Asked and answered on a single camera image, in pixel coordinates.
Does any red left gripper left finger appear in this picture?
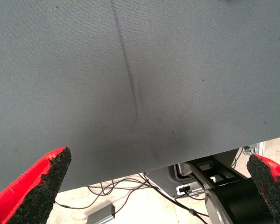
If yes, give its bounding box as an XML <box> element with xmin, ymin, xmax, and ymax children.
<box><xmin>0</xmin><ymin>147</ymin><xmax>72</xmax><ymax>224</ymax></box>

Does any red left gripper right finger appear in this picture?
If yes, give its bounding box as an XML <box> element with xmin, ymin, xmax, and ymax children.
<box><xmin>246</xmin><ymin>153</ymin><xmax>280</xmax><ymax>224</ymax></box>

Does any grey power strip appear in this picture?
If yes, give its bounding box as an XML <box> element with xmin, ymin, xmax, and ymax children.
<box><xmin>87</xmin><ymin>203</ymin><xmax>116</xmax><ymax>224</ymax></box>

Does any dark grey table cloth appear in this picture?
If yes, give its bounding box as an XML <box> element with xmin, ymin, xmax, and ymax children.
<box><xmin>0</xmin><ymin>0</ymin><xmax>280</xmax><ymax>199</ymax></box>

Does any aluminium frame profile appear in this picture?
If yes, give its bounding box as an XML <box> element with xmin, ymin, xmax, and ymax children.
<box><xmin>243</xmin><ymin>141</ymin><xmax>266</xmax><ymax>156</ymax></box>

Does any black cylinder with silver ring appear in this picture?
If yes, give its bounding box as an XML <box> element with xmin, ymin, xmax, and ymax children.
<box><xmin>204</xmin><ymin>177</ymin><xmax>280</xmax><ymax>224</ymax></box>

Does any thin black floor cable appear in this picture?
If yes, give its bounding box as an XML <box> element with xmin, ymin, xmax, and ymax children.
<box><xmin>54</xmin><ymin>182</ymin><xmax>143</xmax><ymax>210</ymax></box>
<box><xmin>87</xmin><ymin>174</ymin><xmax>159</xmax><ymax>197</ymax></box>

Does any black frame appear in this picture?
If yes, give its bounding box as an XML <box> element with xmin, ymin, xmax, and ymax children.
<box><xmin>186</xmin><ymin>155</ymin><xmax>250</xmax><ymax>189</ymax></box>

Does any thick black floor cable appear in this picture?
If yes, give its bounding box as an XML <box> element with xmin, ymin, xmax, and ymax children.
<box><xmin>139</xmin><ymin>173</ymin><xmax>210</xmax><ymax>224</ymax></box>

